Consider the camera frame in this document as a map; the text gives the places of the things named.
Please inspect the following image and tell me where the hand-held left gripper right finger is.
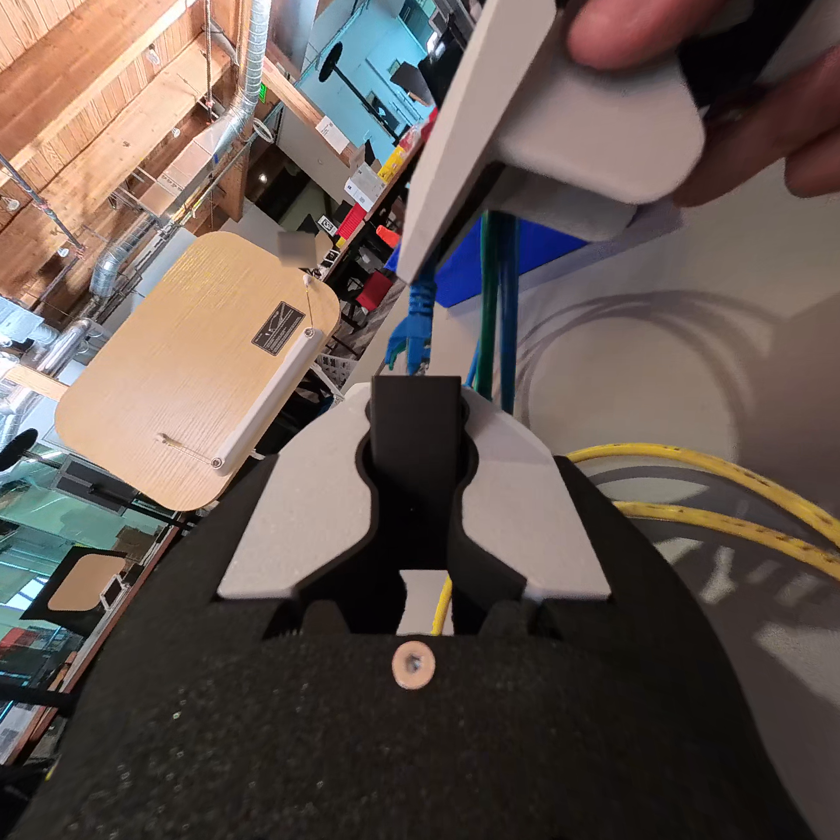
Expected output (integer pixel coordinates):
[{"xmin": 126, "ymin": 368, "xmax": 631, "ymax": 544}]
[{"xmin": 448, "ymin": 386, "xmax": 614, "ymax": 602}]

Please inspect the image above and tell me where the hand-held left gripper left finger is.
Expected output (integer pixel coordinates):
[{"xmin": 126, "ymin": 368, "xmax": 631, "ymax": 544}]
[{"xmin": 215, "ymin": 382, "xmax": 388, "ymax": 601}]

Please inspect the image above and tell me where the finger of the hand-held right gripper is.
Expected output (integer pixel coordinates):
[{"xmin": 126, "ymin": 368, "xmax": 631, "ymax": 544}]
[{"xmin": 395, "ymin": 0, "xmax": 567, "ymax": 285}]

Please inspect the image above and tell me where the black ethernet port box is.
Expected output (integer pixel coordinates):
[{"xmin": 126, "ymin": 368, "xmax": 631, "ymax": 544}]
[{"xmin": 369, "ymin": 375, "xmax": 464, "ymax": 573}]

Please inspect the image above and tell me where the blue ethernet cable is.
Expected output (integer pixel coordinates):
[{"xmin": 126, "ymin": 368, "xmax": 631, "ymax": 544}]
[{"xmin": 385, "ymin": 213, "xmax": 521, "ymax": 416}]

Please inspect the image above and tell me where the person's right hand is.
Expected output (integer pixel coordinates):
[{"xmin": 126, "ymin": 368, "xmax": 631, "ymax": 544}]
[{"xmin": 567, "ymin": 0, "xmax": 840, "ymax": 208}]

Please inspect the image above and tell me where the white cardboard box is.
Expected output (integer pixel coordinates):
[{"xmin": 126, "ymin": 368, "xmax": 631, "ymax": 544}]
[{"xmin": 344, "ymin": 163, "xmax": 389, "ymax": 212}]

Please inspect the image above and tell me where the blue panel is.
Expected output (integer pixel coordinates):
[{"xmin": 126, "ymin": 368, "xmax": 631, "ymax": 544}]
[{"xmin": 435, "ymin": 220, "xmax": 589, "ymax": 308}]

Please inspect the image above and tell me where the black round sign on pole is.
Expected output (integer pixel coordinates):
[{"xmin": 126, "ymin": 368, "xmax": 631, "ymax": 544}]
[{"xmin": 318, "ymin": 42, "xmax": 396, "ymax": 127}]

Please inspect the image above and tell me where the red chair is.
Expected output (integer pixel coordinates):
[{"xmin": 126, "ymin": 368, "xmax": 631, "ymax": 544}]
[{"xmin": 356, "ymin": 271, "xmax": 396, "ymax": 314}]

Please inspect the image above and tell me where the light wooden table top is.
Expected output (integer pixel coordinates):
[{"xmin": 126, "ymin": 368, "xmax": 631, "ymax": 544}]
[{"xmin": 54, "ymin": 230, "xmax": 343, "ymax": 513}]

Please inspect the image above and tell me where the green ethernet cable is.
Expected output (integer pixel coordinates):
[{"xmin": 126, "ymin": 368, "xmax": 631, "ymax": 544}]
[{"xmin": 472, "ymin": 211, "xmax": 504, "ymax": 403}]

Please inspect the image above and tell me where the yellow ethernet cable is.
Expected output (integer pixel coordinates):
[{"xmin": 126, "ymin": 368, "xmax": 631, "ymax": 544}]
[{"xmin": 430, "ymin": 443, "xmax": 840, "ymax": 637}]

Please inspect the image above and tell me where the small wooden board black frame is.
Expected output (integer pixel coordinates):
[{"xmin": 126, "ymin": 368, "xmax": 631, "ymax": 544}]
[{"xmin": 20, "ymin": 546, "xmax": 130, "ymax": 622}]

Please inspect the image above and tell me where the slim silver ventilation duct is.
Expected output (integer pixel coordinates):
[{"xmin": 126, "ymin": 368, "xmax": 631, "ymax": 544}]
[{"xmin": 87, "ymin": 0, "xmax": 274, "ymax": 298}]

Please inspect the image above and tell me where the large silver ventilation duct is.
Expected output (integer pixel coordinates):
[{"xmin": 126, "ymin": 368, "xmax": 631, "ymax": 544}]
[{"xmin": 0, "ymin": 295, "xmax": 111, "ymax": 424}]

